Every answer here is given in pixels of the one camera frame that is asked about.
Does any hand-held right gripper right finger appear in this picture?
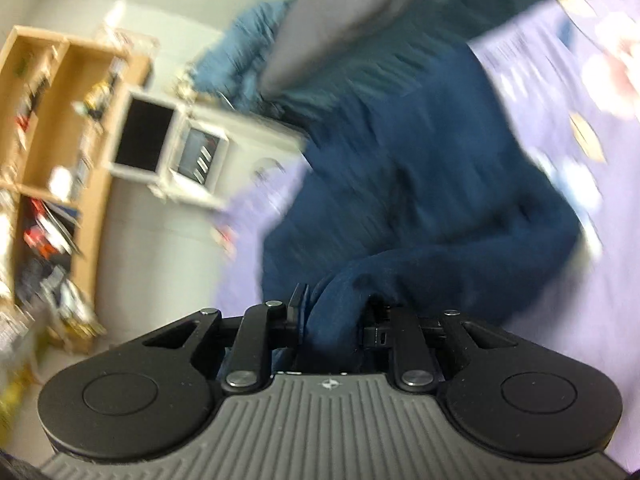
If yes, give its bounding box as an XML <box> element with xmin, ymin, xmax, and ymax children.
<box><xmin>361</xmin><ymin>294</ymin><xmax>519</xmax><ymax>394</ymax></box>

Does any wooden shelf unit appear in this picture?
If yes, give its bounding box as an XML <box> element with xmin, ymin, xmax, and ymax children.
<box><xmin>0</xmin><ymin>25</ymin><xmax>154</xmax><ymax>353</ymax></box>

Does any grey pillow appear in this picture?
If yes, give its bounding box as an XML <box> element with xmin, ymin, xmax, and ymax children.
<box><xmin>259</xmin><ymin>0</ymin><xmax>447</xmax><ymax>97</ymax></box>

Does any white appliance with control panel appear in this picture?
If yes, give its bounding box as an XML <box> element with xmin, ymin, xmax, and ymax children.
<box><xmin>106</xmin><ymin>86</ymin><xmax>310</xmax><ymax>209</ymax></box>

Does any purple floral bedsheet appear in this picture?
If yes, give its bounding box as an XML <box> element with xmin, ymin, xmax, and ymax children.
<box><xmin>212</xmin><ymin>0</ymin><xmax>640</xmax><ymax>473</ymax></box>

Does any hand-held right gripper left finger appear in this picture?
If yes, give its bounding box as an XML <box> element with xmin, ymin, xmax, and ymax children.
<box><xmin>142</xmin><ymin>282</ymin><xmax>311</xmax><ymax>394</ymax></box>

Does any navy blue jacket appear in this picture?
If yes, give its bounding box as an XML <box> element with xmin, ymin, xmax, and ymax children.
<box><xmin>259</xmin><ymin>44</ymin><xmax>585</xmax><ymax>377</ymax></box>

